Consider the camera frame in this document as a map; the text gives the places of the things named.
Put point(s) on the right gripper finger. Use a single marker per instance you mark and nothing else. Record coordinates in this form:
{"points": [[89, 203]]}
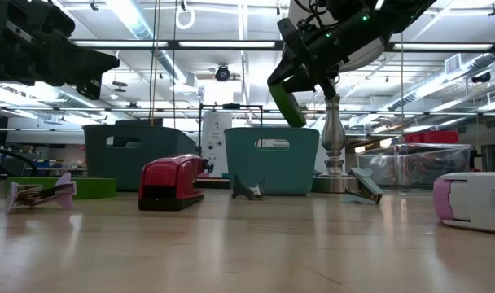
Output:
{"points": [[327, 87], [298, 83]]}

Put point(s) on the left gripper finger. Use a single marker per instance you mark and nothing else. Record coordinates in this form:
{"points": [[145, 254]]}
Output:
{"points": [[80, 65]]}

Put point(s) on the light blue staple remover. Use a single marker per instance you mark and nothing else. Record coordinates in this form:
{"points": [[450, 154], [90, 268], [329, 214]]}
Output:
{"points": [[365, 181]]}

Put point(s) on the silver binder clip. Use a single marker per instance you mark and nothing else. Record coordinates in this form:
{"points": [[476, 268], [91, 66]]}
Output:
{"points": [[247, 192]]}

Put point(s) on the purple staple remover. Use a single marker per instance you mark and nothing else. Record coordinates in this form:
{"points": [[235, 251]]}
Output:
{"points": [[66, 189]]}

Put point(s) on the red stapler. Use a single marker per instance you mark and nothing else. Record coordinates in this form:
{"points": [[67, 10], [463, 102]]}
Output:
{"points": [[166, 179]]}

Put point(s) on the pink and white stapler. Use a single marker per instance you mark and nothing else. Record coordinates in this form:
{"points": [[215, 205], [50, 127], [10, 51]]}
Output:
{"points": [[475, 199]]}

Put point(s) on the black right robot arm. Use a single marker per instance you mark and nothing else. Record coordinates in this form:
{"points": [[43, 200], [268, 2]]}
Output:
{"points": [[402, 12]]}

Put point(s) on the white shade silver table lamp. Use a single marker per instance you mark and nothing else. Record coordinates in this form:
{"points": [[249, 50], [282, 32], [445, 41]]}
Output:
{"points": [[333, 138]]}

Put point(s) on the teal plastic bin with label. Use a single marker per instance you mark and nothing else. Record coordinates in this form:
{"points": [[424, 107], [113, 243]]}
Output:
{"points": [[288, 171]]}

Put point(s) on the black overhead beam with lights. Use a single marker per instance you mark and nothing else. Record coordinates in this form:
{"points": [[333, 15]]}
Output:
{"points": [[173, 45]]}

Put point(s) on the white cabinet machine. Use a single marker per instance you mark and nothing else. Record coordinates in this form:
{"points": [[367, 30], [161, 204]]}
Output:
{"points": [[217, 134]]}

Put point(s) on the dark teal plastic bin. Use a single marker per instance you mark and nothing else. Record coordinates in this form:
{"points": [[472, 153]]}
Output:
{"points": [[158, 142]]}

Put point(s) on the clear plastic container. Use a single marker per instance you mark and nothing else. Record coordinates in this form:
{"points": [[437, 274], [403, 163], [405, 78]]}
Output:
{"points": [[414, 163]]}

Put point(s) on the red storage boxes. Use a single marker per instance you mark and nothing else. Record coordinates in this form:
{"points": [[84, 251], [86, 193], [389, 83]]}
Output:
{"points": [[432, 137]]}

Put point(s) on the small black robot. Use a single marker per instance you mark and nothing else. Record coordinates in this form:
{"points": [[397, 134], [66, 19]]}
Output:
{"points": [[207, 164]]}

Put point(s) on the thin black frame stand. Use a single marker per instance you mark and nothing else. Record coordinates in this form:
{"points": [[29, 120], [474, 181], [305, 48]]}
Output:
{"points": [[231, 106]]}

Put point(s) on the black overhead camera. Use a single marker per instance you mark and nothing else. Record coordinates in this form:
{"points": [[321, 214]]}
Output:
{"points": [[222, 73]]}

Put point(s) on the black wall camera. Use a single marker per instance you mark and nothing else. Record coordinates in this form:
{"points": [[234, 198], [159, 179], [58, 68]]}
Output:
{"points": [[480, 77]]}

